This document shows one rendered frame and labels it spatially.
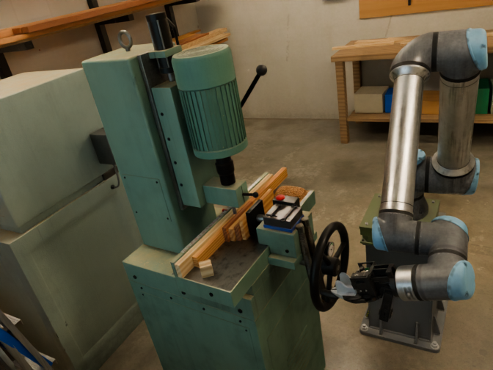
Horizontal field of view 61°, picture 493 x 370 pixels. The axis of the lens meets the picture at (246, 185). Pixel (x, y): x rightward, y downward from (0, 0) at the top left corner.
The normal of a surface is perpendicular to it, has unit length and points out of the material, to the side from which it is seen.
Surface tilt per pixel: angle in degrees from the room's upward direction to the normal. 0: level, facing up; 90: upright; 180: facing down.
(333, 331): 0
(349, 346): 0
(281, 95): 90
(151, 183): 90
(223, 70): 90
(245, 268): 0
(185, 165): 90
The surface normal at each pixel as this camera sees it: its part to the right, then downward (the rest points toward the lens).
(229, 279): -0.17, -0.87
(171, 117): -0.51, 0.47
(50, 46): 0.87, 0.09
